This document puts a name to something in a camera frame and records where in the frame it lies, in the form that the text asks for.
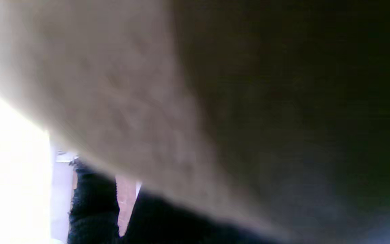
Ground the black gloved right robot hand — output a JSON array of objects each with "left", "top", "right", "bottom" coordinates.
[{"left": 67, "top": 159, "right": 283, "bottom": 244}]

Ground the brown pillowcase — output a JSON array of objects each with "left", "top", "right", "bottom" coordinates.
[{"left": 0, "top": 0, "right": 390, "bottom": 244}]

